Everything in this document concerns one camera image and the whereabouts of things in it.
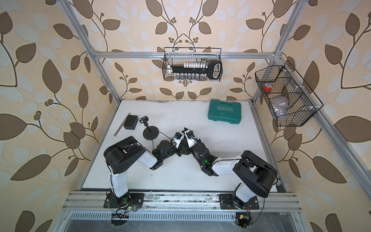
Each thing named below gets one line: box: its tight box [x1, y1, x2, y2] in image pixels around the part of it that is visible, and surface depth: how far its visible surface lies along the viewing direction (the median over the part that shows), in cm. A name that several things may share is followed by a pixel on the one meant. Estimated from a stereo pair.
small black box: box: [123, 115, 139, 131], surface depth 107 cm
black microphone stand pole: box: [139, 116, 152, 133], surface depth 86 cm
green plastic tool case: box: [207, 98, 242, 125], surface depth 110 cm
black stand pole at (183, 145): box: [177, 134, 190, 151], surface depth 83 cm
